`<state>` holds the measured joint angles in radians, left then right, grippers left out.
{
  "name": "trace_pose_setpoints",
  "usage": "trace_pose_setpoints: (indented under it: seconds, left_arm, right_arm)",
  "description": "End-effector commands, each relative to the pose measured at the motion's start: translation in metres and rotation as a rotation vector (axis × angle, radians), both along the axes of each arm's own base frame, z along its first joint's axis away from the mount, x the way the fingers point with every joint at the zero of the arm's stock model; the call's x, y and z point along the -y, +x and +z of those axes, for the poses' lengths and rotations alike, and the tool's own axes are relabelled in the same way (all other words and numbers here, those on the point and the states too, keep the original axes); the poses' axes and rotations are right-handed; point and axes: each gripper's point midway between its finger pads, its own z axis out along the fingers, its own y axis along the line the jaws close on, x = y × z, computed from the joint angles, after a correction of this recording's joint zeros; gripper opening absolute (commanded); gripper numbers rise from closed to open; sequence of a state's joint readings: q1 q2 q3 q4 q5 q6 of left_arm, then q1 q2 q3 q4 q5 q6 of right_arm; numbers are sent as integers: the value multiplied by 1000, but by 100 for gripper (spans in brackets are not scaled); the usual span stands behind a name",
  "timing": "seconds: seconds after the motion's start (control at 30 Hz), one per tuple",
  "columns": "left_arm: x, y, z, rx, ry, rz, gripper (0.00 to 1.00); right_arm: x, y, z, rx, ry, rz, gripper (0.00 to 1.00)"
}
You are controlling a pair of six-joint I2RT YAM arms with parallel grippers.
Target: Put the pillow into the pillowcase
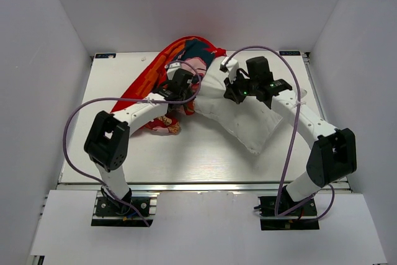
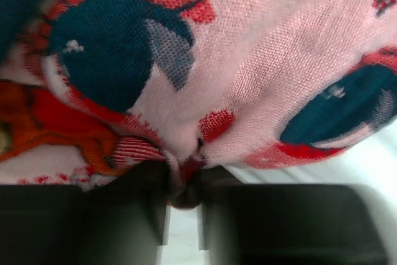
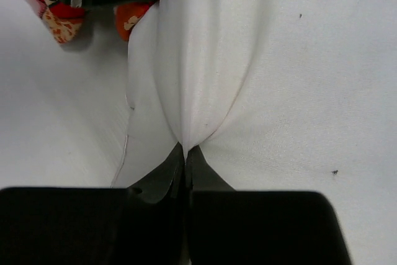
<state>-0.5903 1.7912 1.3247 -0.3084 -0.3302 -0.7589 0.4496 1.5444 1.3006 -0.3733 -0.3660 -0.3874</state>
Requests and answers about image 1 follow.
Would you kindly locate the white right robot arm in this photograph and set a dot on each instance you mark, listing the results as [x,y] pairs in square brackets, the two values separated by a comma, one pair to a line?
[332,150]

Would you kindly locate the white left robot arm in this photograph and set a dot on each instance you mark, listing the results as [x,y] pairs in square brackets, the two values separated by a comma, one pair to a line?
[108,138]

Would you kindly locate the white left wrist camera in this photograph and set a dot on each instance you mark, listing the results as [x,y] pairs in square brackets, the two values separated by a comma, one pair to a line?
[171,69]

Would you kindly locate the blue right corner sticker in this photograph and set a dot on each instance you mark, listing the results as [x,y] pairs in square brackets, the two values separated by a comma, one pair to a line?
[289,53]

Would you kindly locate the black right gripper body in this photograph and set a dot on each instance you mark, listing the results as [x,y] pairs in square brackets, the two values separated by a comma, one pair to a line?
[245,87]

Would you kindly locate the blue left corner sticker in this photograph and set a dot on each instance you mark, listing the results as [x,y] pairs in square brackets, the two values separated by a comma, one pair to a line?
[105,55]

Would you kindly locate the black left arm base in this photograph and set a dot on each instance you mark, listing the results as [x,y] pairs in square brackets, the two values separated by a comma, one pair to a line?
[108,212]

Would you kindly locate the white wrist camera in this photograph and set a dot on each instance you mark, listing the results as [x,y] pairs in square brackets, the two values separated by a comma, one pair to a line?
[171,69]
[229,66]

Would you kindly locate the red patterned pillowcase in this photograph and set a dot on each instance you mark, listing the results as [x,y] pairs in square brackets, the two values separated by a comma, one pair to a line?
[197,51]

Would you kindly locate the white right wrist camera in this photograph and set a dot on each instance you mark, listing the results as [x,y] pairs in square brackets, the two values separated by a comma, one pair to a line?
[229,66]

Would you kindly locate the blue corner sticker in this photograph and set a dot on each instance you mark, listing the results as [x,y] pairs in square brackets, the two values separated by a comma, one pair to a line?
[289,53]
[105,55]

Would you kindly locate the white pillow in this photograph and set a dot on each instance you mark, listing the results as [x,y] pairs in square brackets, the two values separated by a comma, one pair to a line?
[251,122]

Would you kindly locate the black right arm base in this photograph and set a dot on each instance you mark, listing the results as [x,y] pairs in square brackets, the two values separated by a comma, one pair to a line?
[303,218]

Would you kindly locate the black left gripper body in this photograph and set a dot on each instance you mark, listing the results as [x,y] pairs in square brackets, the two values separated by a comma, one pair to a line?
[186,95]

